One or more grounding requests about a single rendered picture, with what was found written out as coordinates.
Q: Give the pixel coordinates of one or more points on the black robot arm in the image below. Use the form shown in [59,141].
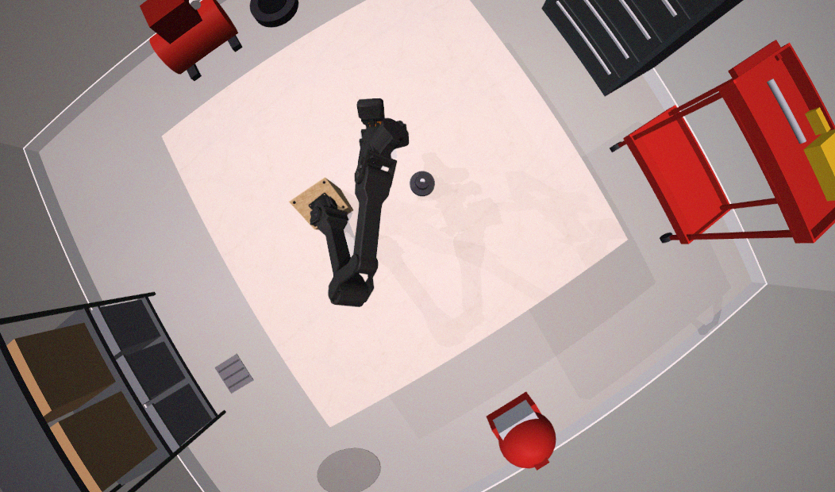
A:
[372,187]

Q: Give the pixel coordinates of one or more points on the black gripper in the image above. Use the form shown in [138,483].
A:
[370,110]

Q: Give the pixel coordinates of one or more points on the grey round pedestal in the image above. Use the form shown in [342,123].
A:
[422,183]

